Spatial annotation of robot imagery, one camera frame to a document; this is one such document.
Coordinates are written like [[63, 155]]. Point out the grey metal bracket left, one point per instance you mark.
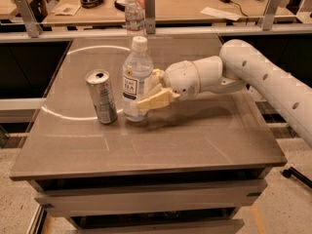
[[32, 26]]

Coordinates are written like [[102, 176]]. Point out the grey metal bracket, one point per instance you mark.
[[150, 22], [32, 26], [266, 22]]

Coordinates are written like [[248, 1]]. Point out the blue label plastic bottle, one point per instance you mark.
[[137, 71]]

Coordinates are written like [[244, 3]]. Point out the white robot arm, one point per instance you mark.
[[237, 64]]

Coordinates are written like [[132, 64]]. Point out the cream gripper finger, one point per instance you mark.
[[157, 81], [162, 99]]

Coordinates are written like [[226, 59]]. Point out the clear plastic water bottle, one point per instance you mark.
[[134, 19]]

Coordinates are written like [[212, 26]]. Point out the grey metal bracket right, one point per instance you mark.
[[266, 22]]

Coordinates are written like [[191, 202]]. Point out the silver redbull can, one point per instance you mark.
[[98, 83]]

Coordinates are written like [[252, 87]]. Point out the white paper note left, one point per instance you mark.
[[66, 10]]

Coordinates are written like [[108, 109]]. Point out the black chair caster leg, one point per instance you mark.
[[294, 172]]

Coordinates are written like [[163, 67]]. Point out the grey metal bracket middle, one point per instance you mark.
[[150, 22]]

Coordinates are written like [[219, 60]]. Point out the grey upper drawer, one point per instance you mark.
[[151, 198]]

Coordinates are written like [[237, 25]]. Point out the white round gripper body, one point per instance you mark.
[[180, 79]]

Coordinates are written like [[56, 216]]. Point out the white paper sheet right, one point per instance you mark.
[[220, 14]]

